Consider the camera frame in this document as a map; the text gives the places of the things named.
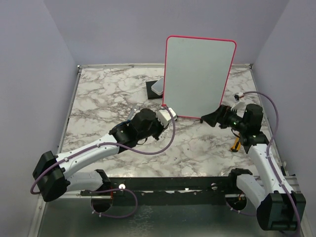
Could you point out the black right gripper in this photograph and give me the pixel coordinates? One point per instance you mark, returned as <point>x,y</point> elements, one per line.
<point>220,115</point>

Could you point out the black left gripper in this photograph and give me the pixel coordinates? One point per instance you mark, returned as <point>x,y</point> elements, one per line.
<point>162,128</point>

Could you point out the pink framed whiteboard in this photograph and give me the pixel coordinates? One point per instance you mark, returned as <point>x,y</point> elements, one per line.
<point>196,72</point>

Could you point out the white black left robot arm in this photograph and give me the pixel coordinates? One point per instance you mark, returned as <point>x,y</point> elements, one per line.
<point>57,174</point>

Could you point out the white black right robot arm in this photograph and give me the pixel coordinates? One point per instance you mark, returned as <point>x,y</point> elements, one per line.
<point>278,206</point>

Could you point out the silver open-end wrench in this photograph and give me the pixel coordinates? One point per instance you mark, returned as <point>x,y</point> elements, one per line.
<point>132,112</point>

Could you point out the yellow utility knife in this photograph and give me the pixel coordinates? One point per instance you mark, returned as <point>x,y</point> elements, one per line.
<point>236,146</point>

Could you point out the white grey eraser box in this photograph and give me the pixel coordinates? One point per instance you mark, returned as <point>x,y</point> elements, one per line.
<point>157,87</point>

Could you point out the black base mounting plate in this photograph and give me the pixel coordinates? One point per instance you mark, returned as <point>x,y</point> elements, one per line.
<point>167,191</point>

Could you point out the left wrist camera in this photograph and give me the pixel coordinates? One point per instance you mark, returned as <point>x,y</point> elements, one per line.
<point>164,117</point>

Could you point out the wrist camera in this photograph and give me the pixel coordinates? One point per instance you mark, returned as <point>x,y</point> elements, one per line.
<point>239,101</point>
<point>164,117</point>

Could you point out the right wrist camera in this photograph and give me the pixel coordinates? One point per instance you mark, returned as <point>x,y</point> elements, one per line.
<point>239,101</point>

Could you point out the aluminium table frame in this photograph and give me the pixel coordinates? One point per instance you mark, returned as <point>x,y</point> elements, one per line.
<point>104,97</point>

